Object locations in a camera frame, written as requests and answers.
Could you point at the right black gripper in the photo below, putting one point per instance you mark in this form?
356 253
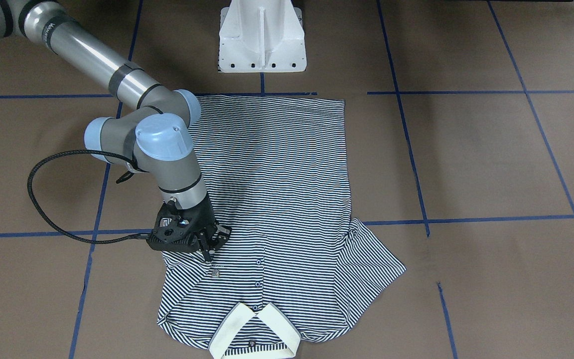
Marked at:
208 220

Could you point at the striped polo shirt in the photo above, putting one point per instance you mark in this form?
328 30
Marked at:
298 267

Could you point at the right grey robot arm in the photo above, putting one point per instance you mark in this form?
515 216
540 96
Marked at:
154 138

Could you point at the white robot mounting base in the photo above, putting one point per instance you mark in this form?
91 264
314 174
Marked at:
262 36

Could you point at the blue tape grid lines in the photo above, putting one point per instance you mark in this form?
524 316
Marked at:
460 137

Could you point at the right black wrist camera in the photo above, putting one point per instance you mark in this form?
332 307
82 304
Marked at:
173 232

